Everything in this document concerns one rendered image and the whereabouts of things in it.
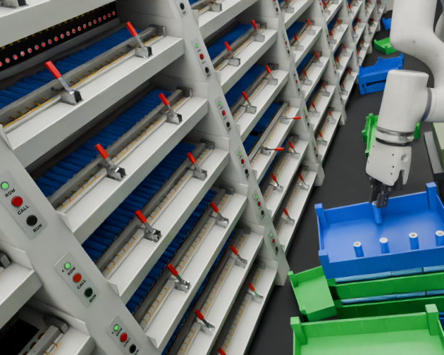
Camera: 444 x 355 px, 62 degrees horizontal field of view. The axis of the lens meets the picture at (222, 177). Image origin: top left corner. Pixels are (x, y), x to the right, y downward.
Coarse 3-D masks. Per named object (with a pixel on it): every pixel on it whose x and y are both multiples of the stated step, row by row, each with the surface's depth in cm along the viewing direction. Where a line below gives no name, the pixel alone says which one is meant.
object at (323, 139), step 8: (328, 104) 249; (336, 104) 247; (328, 112) 235; (336, 112) 249; (328, 120) 239; (336, 120) 240; (320, 128) 229; (328, 128) 233; (320, 136) 226; (328, 136) 226; (320, 144) 219; (328, 144) 222; (320, 152) 213
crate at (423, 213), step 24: (432, 192) 92; (336, 216) 103; (360, 216) 102; (384, 216) 100; (408, 216) 97; (432, 216) 94; (336, 240) 99; (360, 240) 96; (408, 240) 90; (432, 240) 88; (336, 264) 87; (360, 264) 85; (384, 264) 84; (408, 264) 83; (432, 264) 82
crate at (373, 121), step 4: (372, 116) 216; (376, 116) 218; (372, 120) 219; (376, 120) 220; (372, 124) 221; (376, 124) 220; (372, 128) 220; (368, 132) 213; (372, 132) 218; (368, 136) 211; (372, 136) 216; (368, 140) 209; (372, 140) 214; (368, 144) 209; (368, 148) 208; (368, 152) 201; (368, 156) 204
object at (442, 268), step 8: (384, 272) 87; (392, 272) 86; (400, 272) 86; (408, 272) 85; (416, 272) 85; (424, 272) 86; (432, 272) 85; (336, 280) 90; (344, 280) 90; (352, 280) 91; (360, 280) 90
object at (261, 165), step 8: (280, 96) 182; (288, 96) 180; (280, 104) 182; (288, 104) 181; (296, 104) 181; (288, 112) 178; (296, 112) 178; (280, 128) 167; (288, 128) 170; (280, 136) 163; (272, 144) 158; (280, 144) 164; (272, 152) 153; (264, 160) 149; (272, 160) 156; (256, 168) 145; (264, 168) 146; (256, 176) 138
